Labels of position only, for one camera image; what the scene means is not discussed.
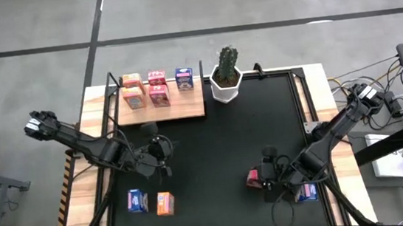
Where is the white desk pad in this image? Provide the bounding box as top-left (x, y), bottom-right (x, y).
top-left (365, 130), bottom-right (403, 183)

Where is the black table clamp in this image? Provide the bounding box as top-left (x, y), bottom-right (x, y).
top-left (252, 61), bottom-right (268, 78)

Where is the black desk beam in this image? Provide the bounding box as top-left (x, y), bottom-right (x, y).
top-left (350, 119), bottom-right (403, 168)

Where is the red Froot Loops cereal box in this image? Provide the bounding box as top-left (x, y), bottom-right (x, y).
top-left (146, 69), bottom-right (168, 88)
top-left (148, 83), bottom-right (172, 109)
top-left (244, 168), bottom-right (264, 191)

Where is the white metal bracket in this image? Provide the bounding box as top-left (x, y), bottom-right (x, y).
top-left (303, 120), bottom-right (317, 136)

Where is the green cactus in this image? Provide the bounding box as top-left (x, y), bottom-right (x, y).
top-left (216, 45), bottom-right (243, 84)

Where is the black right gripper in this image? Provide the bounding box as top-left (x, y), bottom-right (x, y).
top-left (256, 143), bottom-right (296, 205)

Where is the yellow black hazard tape strip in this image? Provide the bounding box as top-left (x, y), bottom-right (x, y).
top-left (44, 153), bottom-right (80, 226)

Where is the black table mat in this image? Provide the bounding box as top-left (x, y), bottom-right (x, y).
top-left (95, 67), bottom-right (332, 226)

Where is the black metal shelf frame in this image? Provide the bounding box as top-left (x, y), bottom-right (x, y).
top-left (103, 60), bottom-right (210, 129)

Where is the wooden shelf board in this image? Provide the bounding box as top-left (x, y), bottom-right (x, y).
top-left (114, 77), bottom-right (206, 126)

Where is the blue Frosted Flakes cereal box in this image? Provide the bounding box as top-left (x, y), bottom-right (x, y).
top-left (173, 66), bottom-right (195, 92)
top-left (125, 186), bottom-right (150, 215)
top-left (292, 182), bottom-right (320, 204)

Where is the black aluminium rig frame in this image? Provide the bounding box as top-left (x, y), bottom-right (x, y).
top-left (44, 47), bottom-right (380, 226)

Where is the orange Mini Wheats cereal box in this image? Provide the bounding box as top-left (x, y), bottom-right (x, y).
top-left (120, 84), bottom-right (148, 112)
top-left (154, 191), bottom-right (177, 217)
top-left (122, 72), bottom-right (146, 90)

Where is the white plant pot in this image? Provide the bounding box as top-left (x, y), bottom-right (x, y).
top-left (207, 62), bottom-right (247, 106)

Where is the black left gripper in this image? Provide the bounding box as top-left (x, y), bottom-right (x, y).
top-left (130, 120), bottom-right (177, 182)

